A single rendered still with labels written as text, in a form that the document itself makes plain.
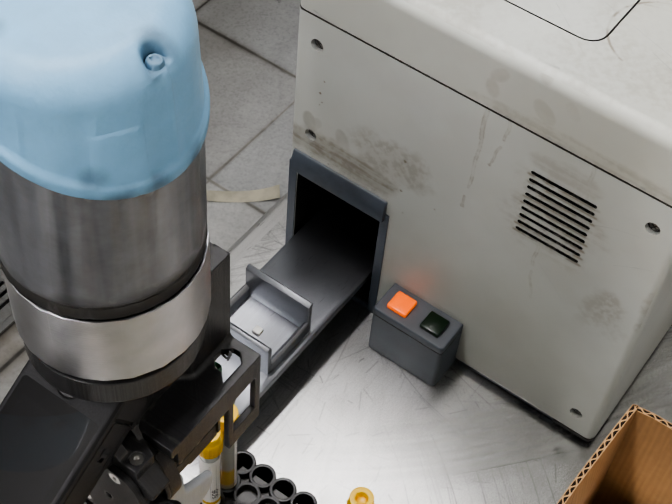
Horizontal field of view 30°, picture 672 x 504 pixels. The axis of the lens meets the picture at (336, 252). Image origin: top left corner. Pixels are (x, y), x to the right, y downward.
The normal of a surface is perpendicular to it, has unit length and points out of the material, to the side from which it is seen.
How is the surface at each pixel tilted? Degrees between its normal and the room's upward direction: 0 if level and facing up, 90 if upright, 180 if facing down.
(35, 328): 90
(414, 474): 0
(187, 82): 87
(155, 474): 39
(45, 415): 30
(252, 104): 0
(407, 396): 0
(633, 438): 89
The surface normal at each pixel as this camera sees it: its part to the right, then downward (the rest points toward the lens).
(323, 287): 0.07, -0.61
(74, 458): -0.23, -0.21
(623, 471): -0.55, 0.63
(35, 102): -0.12, 0.50
